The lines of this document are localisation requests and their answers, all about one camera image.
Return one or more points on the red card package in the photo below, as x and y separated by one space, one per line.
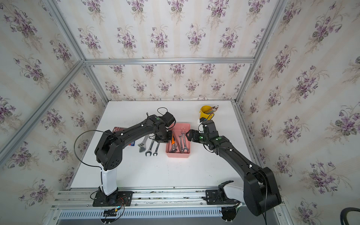
117 129

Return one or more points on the colored pencils bunch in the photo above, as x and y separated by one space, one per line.
211 110

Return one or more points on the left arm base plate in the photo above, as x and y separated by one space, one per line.
118 198

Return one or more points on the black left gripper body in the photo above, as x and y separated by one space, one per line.
165 137

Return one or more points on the yellow pencil cup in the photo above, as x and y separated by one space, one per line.
204 116

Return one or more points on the pink plastic storage box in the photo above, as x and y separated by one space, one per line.
177 132

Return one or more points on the small circuit board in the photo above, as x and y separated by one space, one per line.
110 213

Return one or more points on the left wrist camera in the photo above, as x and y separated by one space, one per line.
168 119

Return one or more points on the large combination wrench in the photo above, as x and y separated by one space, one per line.
149 151

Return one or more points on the silver end wrench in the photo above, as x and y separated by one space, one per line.
180 144

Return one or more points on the medium end wrench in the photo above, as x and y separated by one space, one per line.
185 149

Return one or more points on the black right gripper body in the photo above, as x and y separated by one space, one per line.
199 137

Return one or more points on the large forged steel wrench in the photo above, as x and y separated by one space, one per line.
142 145

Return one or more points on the small combination wrench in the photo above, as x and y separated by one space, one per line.
156 150

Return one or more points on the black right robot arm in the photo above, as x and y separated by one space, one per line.
260 191

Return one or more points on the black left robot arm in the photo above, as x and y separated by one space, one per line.
109 150

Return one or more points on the white blue sticker card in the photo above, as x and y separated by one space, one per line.
131 144

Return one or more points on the aluminium rail frame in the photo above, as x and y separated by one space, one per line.
158 203

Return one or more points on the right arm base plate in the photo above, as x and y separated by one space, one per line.
217 197

